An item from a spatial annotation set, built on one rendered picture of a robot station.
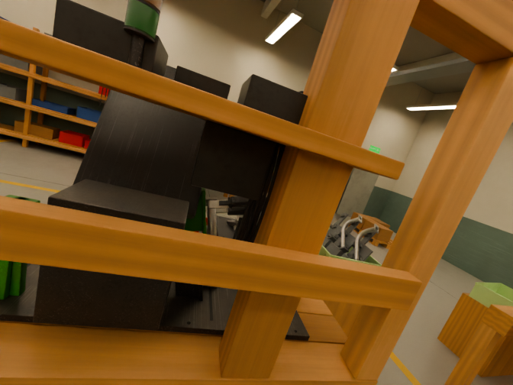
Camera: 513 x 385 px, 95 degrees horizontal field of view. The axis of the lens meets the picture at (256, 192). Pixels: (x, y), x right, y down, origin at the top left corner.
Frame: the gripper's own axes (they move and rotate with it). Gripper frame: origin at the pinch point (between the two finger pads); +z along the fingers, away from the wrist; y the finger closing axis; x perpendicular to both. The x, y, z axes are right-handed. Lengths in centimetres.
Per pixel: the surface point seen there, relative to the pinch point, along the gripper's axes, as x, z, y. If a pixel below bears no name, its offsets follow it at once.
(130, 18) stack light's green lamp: -8, 16, 54
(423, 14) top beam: -15, -42, 58
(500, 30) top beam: -11, -59, 59
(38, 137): -341, 327, -343
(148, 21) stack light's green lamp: -8, 13, 54
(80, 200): 8.1, 32.6, 21.8
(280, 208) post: 16.6, -11.7, 31.1
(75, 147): -330, 265, -358
